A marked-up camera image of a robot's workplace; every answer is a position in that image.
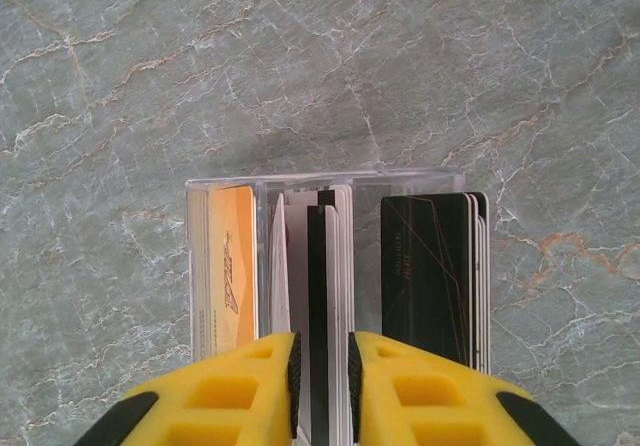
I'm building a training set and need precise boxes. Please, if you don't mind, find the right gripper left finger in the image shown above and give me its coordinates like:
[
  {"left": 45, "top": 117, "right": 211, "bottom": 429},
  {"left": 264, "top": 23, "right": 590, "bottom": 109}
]
[{"left": 74, "top": 331, "right": 304, "bottom": 446}]

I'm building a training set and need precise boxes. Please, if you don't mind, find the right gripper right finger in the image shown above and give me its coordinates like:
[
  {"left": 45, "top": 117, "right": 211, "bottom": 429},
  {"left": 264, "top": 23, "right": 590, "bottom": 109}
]
[{"left": 347, "top": 330, "right": 581, "bottom": 446}]

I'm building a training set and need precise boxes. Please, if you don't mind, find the white card with black stripe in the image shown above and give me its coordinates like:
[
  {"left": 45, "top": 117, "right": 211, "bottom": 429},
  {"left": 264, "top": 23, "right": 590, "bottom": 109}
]
[
  {"left": 305, "top": 204, "right": 342, "bottom": 446},
  {"left": 287, "top": 188, "right": 352, "bottom": 335}
]

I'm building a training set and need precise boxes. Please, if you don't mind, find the white pink card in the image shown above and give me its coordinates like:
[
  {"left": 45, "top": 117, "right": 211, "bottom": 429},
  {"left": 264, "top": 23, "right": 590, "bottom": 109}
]
[{"left": 269, "top": 193, "right": 301, "bottom": 340}]

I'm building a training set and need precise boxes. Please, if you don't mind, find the clear acrylic card stand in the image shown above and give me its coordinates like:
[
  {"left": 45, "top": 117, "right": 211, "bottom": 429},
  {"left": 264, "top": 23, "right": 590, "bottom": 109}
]
[{"left": 184, "top": 167, "right": 495, "bottom": 373}]

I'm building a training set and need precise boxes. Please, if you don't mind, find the plain white card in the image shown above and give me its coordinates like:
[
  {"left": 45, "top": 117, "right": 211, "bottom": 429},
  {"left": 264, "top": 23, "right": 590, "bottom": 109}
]
[{"left": 467, "top": 190, "right": 491, "bottom": 373}]

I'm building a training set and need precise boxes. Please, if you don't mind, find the orange card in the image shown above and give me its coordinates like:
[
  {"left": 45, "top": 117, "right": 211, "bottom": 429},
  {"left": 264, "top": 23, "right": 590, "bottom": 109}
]
[{"left": 203, "top": 184, "right": 260, "bottom": 358}]

